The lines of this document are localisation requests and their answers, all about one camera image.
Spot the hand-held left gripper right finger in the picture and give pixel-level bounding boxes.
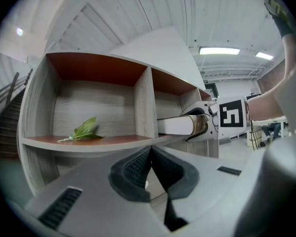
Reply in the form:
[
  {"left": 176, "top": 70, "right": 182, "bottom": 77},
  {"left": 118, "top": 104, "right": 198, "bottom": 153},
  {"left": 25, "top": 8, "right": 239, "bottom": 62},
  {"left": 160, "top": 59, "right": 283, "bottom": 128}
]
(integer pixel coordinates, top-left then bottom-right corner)
[{"left": 151, "top": 145, "right": 254, "bottom": 233}]

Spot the white background table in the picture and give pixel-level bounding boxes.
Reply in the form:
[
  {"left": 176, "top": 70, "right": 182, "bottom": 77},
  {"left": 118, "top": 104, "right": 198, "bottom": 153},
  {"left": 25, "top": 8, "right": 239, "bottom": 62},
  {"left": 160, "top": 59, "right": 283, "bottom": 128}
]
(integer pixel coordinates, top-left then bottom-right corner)
[{"left": 246, "top": 116, "right": 287, "bottom": 148}]

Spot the dark staircase with railing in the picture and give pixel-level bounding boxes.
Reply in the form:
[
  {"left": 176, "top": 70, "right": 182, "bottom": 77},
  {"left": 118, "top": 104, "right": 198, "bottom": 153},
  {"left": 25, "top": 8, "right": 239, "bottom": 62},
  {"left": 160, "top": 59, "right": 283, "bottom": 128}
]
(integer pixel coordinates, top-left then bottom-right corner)
[{"left": 0, "top": 68, "right": 34, "bottom": 158}]

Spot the green artificial leaf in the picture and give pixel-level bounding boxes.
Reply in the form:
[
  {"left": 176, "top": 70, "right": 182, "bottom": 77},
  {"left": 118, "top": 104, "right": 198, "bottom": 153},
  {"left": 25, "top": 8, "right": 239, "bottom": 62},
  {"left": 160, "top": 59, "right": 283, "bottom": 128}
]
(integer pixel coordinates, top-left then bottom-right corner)
[{"left": 57, "top": 117, "right": 105, "bottom": 143}]

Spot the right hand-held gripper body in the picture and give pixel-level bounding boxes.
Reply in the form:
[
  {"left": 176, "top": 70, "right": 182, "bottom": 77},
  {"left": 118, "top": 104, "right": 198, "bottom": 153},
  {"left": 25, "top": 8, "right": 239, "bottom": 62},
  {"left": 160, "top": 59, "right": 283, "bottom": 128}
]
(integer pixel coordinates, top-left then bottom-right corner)
[{"left": 207, "top": 95, "right": 252, "bottom": 140}]

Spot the long ceiling light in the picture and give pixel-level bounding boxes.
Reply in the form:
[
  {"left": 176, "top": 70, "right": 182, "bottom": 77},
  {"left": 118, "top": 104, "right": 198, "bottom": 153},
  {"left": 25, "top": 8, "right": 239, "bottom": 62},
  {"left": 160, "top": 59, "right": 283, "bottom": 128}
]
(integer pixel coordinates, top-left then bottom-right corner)
[{"left": 198, "top": 46, "right": 240, "bottom": 56}]

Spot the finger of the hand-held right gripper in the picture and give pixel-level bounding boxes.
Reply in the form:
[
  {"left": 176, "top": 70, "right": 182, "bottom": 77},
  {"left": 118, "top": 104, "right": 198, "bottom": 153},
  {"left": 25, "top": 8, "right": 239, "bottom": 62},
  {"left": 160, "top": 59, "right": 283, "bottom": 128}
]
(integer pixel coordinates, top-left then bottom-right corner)
[
  {"left": 185, "top": 131, "right": 218, "bottom": 143},
  {"left": 180, "top": 101, "right": 212, "bottom": 116}
]

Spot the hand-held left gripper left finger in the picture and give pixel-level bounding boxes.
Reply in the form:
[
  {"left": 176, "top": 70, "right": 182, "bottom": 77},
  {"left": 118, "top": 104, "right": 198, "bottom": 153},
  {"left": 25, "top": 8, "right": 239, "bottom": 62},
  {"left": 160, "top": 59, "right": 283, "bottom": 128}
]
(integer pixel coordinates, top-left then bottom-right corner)
[{"left": 24, "top": 145, "right": 172, "bottom": 237}]

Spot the small rectangular ceiling light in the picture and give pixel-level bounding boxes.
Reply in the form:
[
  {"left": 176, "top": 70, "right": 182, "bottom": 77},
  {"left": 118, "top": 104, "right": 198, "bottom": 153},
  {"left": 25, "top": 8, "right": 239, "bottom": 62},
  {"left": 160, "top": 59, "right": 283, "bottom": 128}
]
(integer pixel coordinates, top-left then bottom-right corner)
[{"left": 255, "top": 51, "right": 274, "bottom": 60}]

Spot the dark background door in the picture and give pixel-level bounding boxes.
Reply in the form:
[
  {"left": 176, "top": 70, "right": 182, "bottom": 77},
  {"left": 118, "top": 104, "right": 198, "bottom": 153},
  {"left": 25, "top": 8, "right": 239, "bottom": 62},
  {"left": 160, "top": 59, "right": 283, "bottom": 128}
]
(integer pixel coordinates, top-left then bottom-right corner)
[{"left": 204, "top": 82, "right": 219, "bottom": 101}]

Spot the grey wooden desk with hutch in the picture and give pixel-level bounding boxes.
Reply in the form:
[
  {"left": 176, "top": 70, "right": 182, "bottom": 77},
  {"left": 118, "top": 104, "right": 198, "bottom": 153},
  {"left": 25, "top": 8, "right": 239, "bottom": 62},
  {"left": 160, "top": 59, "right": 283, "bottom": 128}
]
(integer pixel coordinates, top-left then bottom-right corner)
[{"left": 17, "top": 52, "right": 220, "bottom": 197}]

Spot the person's right forearm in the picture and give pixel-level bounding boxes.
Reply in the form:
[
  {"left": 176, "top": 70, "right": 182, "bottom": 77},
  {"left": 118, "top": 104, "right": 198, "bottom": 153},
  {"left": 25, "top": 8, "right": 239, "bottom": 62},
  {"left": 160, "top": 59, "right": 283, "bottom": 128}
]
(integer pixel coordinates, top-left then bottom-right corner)
[{"left": 248, "top": 55, "right": 294, "bottom": 122}]

